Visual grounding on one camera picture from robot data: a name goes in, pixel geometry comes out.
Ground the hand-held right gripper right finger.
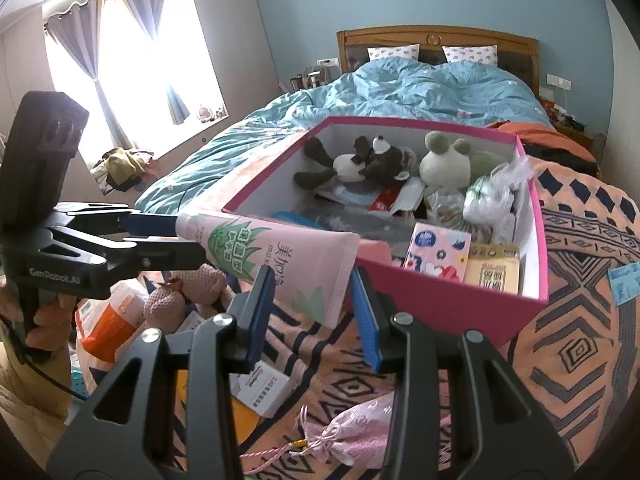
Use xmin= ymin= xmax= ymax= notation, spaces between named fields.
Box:
xmin=349 ymin=266 xmax=588 ymax=480

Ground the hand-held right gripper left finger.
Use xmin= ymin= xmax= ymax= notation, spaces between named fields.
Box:
xmin=47 ymin=264 xmax=277 ymax=480

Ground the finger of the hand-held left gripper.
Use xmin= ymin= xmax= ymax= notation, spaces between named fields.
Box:
xmin=52 ymin=202 xmax=178 ymax=239
xmin=49 ymin=226 xmax=209 ymax=287

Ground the pink aloe print tube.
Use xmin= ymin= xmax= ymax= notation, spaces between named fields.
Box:
xmin=175 ymin=211 xmax=362 ymax=330

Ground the pink storage box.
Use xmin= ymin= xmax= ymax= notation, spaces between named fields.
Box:
xmin=221 ymin=116 xmax=550 ymax=351

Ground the beige tissue pack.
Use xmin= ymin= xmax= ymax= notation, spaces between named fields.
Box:
xmin=465 ymin=242 xmax=521 ymax=293

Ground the clear plastic bag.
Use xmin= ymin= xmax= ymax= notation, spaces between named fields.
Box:
xmin=462 ymin=155 xmax=538 ymax=226

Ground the person's left forearm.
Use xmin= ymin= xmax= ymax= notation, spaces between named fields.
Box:
xmin=0 ymin=340 xmax=78 ymax=426

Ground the person's left hand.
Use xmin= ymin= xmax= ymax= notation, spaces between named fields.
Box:
xmin=0 ymin=280 xmax=78 ymax=352

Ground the pink knitted toy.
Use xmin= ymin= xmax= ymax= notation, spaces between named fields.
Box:
xmin=144 ymin=264 xmax=229 ymax=333

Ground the pile of clothes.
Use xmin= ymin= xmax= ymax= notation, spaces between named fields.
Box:
xmin=90 ymin=147 xmax=156 ymax=196

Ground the orange white packet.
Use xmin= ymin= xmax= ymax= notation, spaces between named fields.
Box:
xmin=75 ymin=280 xmax=151 ymax=366

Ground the white printed carton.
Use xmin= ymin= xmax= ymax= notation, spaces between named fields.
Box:
xmin=231 ymin=364 xmax=297 ymax=420

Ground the pink printed tissue pack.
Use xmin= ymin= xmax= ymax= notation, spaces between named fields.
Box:
xmin=402 ymin=222 xmax=473 ymax=281

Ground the red packet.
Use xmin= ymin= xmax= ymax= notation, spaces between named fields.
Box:
xmin=370 ymin=185 xmax=426 ymax=213

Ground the yellow packet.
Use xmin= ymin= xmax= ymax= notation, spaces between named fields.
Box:
xmin=230 ymin=400 xmax=262 ymax=445

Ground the grey-blue curtain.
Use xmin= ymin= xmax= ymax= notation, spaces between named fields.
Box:
xmin=117 ymin=0 xmax=191 ymax=126
xmin=45 ymin=0 xmax=133 ymax=146

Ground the panda plush toy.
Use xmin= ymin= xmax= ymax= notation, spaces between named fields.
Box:
xmin=292 ymin=135 xmax=416 ymax=191

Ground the frog plush toy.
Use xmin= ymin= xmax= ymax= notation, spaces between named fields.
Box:
xmin=419 ymin=131 xmax=508 ymax=196

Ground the bright window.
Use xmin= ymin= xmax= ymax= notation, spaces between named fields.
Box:
xmin=42 ymin=0 xmax=228 ymax=171

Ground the orange patterned blanket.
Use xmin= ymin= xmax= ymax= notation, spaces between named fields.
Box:
xmin=75 ymin=157 xmax=640 ymax=480

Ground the bedside table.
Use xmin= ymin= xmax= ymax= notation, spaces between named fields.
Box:
xmin=285 ymin=57 xmax=346 ymax=93
xmin=542 ymin=97 xmax=608 ymax=151

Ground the light blue duvet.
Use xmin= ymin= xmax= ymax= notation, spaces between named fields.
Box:
xmin=135 ymin=57 xmax=551 ymax=216

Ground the dark clothes pile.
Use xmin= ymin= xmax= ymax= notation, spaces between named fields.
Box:
xmin=522 ymin=142 xmax=598 ymax=177

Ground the orange cloth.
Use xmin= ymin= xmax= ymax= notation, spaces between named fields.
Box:
xmin=487 ymin=120 xmax=598 ymax=166

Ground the blue paper card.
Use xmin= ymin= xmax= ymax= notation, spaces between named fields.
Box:
xmin=609 ymin=261 xmax=640 ymax=307

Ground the patterned pillow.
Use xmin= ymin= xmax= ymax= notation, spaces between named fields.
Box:
xmin=442 ymin=45 xmax=498 ymax=66
xmin=367 ymin=44 xmax=420 ymax=62

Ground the wooden headboard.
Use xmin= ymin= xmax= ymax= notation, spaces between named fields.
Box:
xmin=336 ymin=25 xmax=542 ymax=96

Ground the pink drawstring pouch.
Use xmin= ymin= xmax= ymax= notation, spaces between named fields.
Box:
xmin=240 ymin=392 xmax=401 ymax=473

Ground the black cable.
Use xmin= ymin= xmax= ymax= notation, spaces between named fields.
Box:
xmin=0 ymin=310 xmax=87 ymax=402

